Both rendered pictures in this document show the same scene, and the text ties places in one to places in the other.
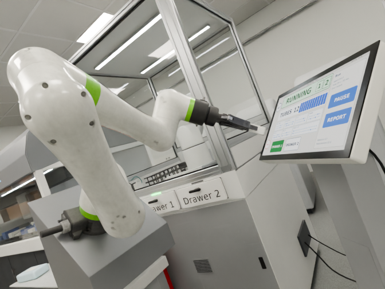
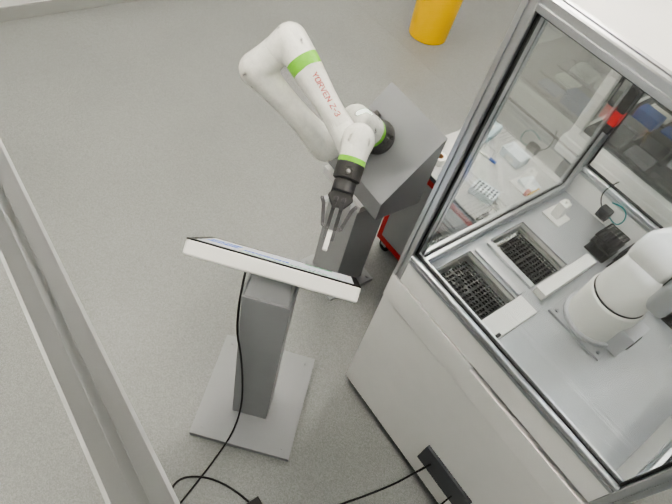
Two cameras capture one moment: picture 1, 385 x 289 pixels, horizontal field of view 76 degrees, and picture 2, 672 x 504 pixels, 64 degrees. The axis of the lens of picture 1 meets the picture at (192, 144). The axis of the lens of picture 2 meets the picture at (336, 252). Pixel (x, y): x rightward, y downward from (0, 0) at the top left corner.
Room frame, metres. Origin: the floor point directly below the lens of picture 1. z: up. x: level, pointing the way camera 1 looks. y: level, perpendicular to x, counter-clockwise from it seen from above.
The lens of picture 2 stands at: (1.14, -1.34, 2.45)
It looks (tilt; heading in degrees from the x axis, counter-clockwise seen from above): 52 degrees down; 98
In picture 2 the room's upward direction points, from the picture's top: 17 degrees clockwise
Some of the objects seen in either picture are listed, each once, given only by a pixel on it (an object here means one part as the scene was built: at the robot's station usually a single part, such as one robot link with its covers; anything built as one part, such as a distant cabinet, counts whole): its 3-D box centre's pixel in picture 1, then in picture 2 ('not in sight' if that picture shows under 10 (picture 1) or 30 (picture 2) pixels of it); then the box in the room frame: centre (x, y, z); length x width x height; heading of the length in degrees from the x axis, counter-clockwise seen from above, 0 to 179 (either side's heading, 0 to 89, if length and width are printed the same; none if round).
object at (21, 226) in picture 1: (60, 197); not in sight; (2.72, 1.56, 1.13); 1.78 x 1.14 x 0.45; 57
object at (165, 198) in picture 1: (158, 204); not in sight; (1.49, 0.32, 0.87); 0.29 x 0.02 x 0.11; 57
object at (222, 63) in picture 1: (227, 68); (586, 278); (1.61, -0.39, 1.52); 0.87 x 0.01 x 0.86; 147
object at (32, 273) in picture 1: (32, 272); not in sight; (1.39, 1.09, 0.78); 0.15 x 0.10 x 0.04; 69
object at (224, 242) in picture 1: (226, 238); (510, 373); (1.87, 0.01, 0.40); 1.03 x 0.95 x 0.80; 57
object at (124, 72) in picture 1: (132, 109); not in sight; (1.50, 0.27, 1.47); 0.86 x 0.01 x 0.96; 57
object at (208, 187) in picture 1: (200, 194); not in sight; (1.32, 0.05, 0.87); 0.29 x 0.02 x 0.11; 57
